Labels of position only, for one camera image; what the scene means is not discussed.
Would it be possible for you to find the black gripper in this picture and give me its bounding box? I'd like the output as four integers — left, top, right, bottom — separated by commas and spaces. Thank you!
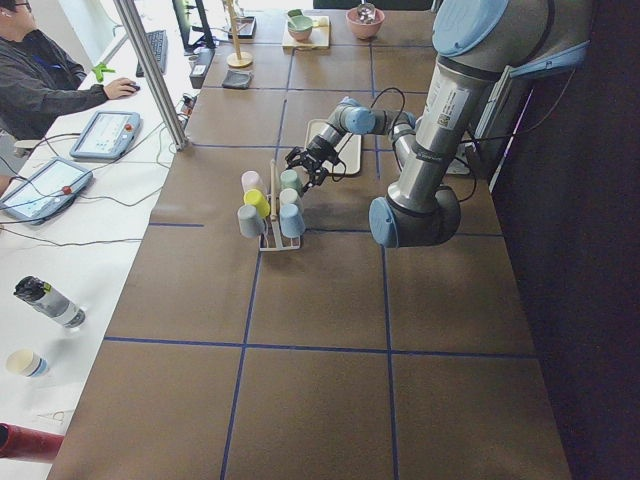
285, 140, 342, 193

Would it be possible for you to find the green cup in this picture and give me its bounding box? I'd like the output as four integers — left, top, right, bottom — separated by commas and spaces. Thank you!
279, 169, 303, 196

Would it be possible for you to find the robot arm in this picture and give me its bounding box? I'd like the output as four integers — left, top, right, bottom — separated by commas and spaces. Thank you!
285, 97, 417, 177
285, 1, 594, 248

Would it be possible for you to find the cream white cup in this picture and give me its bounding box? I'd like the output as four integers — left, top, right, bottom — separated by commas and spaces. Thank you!
279, 188, 304, 213

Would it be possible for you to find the cream rabbit tray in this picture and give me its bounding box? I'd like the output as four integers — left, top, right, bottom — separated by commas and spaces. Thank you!
305, 119, 362, 177

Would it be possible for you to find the light blue cup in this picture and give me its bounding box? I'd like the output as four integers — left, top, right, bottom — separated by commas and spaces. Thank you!
279, 203, 306, 239

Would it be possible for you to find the pink cup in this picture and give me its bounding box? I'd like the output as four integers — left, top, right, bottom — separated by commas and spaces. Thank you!
241, 170, 267, 194

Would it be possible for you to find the yellow cup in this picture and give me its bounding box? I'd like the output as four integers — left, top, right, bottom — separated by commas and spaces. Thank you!
243, 189, 271, 218

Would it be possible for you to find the grey cup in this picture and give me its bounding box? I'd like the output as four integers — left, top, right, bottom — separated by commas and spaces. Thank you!
237, 204, 267, 238

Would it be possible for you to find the paper cup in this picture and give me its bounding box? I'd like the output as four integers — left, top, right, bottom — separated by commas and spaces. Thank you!
5, 349, 49, 378

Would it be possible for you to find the grey folded cloth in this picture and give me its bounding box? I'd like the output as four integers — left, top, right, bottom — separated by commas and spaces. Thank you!
221, 69, 253, 90

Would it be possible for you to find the wooden stand with round base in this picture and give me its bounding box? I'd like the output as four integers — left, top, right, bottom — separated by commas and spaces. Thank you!
225, 0, 253, 69

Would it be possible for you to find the wooden cutting board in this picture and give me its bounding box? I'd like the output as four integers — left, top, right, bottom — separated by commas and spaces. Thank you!
281, 15, 331, 49

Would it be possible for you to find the green bowl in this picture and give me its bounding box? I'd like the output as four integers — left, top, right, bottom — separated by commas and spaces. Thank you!
287, 15, 313, 42

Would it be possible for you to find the pink bowl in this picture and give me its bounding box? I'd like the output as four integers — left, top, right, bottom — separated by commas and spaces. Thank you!
345, 8, 385, 40

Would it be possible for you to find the computer monitor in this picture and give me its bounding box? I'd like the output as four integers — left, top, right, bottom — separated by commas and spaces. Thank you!
172, 0, 216, 55

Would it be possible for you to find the black keyboard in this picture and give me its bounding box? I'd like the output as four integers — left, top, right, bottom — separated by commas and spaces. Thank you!
146, 30, 169, 75

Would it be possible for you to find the upper teach pendant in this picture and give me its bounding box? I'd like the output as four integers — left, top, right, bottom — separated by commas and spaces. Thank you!
70, 111, 141, 161

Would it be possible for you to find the teach pendant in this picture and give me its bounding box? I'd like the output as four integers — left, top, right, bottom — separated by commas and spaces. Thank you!
70, 111, 141, 161
1, 157, 93, 225

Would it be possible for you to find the green clamp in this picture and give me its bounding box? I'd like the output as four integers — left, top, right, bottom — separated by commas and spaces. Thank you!
91, 62, 115, 84

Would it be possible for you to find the lower teach pendant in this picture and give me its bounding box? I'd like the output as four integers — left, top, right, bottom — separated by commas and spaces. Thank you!
1, 157, 93, 225

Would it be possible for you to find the seated person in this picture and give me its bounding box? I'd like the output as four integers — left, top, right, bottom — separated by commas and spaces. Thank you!
1, 1, 135, 140

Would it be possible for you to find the plastic water bottle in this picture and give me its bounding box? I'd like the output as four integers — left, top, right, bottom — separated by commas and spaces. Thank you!
14, 276, 86, 328

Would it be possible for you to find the red cylinder object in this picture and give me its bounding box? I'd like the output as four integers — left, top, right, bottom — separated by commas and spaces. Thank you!
1, 423, 64, 463

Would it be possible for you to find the white wire cup rack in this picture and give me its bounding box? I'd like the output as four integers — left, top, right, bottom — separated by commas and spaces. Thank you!
258, 158, 302, 252

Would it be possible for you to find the aluminium frame post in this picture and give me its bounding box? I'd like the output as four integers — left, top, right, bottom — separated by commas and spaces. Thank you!
114, 0, 189, 151

